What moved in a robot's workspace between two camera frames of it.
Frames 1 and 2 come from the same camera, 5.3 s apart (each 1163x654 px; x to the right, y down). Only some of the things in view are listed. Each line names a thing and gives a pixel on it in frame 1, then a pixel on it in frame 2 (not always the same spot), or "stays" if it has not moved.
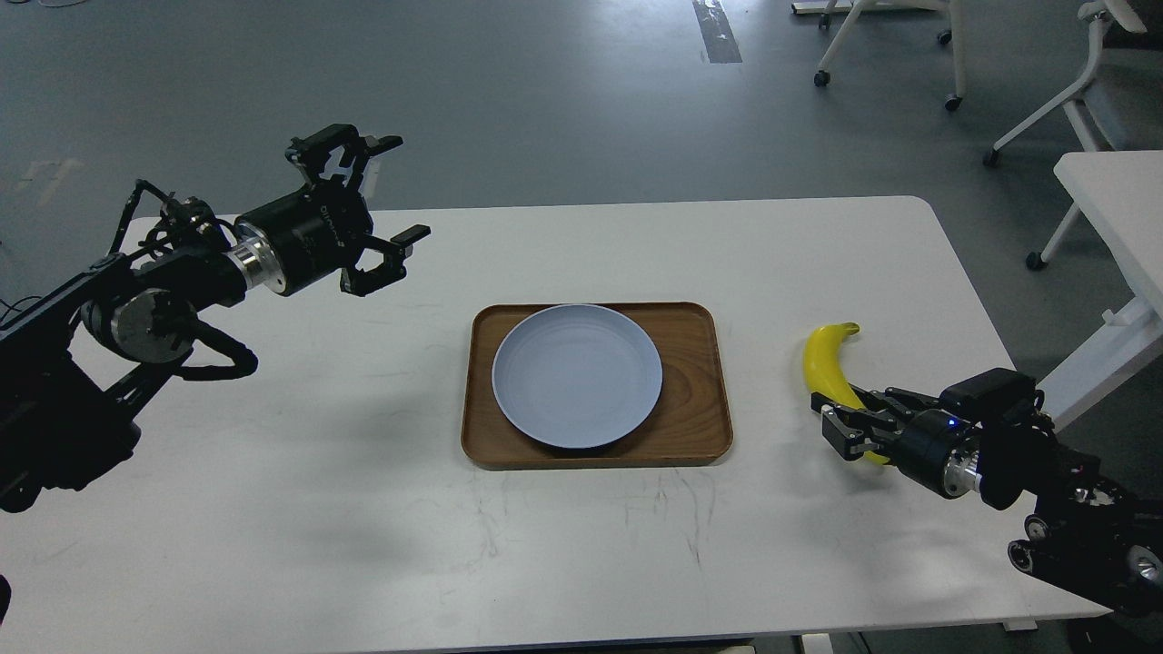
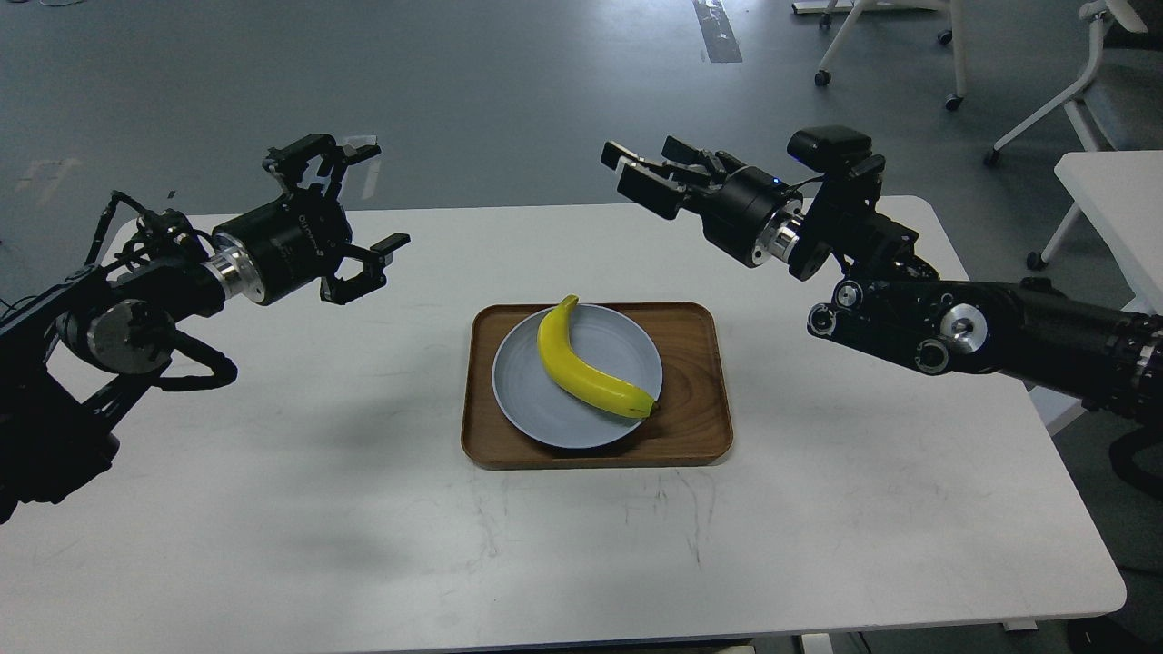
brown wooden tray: x=690 y=424 stays
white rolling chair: x=840 y=16 stays
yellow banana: x=826 y=370 -> x=586 y=378
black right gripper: x=939 y=449 -> x=754 y=215
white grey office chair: x=1123 y=86 stays
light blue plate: x=577 y=376 stays
